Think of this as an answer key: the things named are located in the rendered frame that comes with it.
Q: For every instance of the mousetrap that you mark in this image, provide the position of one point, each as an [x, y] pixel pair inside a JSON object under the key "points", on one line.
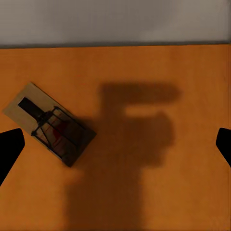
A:
{"points": [[50, 124]]}

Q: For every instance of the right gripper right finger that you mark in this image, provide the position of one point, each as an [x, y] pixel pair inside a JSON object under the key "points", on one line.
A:
{"points": [[224, 143]]}

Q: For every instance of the cabinet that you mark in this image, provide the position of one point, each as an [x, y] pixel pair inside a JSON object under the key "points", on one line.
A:
{"points": [[153, 165]]}

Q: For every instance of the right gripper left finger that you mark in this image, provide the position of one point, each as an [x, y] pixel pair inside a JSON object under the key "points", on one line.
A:
{"points": [[11, 144]]}

